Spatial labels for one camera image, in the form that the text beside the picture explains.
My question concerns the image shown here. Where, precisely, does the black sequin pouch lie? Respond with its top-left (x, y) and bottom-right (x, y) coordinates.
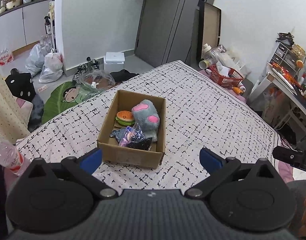
top-left (110, 122), bottom-right (152, 151)

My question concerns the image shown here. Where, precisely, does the burger plush toy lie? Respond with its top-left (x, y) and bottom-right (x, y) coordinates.
top-left (115, 111), bottom-right (135, 126)

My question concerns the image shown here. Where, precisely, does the grey plush paw toy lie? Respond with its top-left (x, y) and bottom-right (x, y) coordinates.
top-left (131, 99), bottom-right (160, 142)

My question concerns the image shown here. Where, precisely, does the brown cardboard box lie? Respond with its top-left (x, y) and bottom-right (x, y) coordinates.
top-left (97, 90), bottom-right (166, 169)

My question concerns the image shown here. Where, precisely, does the green cartoon floor mat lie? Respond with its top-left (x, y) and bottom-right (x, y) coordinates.
top-left (41, 80), bottom-right (111, 125)

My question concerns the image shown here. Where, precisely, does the pink drink bottle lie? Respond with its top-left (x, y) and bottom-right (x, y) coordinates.
top-left (0, 137), bottom-right (30, 176)

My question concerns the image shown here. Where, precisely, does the red plastic basket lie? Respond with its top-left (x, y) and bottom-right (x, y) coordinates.
top-left (209, 65), bottom-right (244, 87)

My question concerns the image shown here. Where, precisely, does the cream dotted cloth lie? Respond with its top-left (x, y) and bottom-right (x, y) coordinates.
top-left (0, 74), bottom-right (30, 144)

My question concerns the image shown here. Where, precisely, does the white cluttered desk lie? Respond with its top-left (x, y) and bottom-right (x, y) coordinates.
top-left (247, 42), bottom-right (306, 136)

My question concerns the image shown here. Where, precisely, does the white plastic garbage bag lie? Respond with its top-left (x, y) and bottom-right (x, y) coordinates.
top-left (44, 49), bottom-right (63, 73)

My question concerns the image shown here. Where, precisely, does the white square appliance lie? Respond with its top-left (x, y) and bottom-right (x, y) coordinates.
top-left (103, 52), bottom-right (125, 73)

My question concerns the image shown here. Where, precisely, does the clear plastic bottle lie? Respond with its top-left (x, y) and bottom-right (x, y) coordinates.
top-left (202, 43), bottom-right (227, 65)

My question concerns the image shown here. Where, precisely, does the grey plastic garbage bag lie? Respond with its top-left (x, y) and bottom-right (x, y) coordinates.
top-left (25, 35), bottom-right (63, 83)

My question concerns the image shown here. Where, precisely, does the red white snack bag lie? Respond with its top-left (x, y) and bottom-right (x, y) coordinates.
top-left (0, 48), bottom-right (14, 66)

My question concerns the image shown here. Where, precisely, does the grey door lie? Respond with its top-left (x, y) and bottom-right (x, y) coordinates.
top-left (135, 0), bottom-right (214, 68)

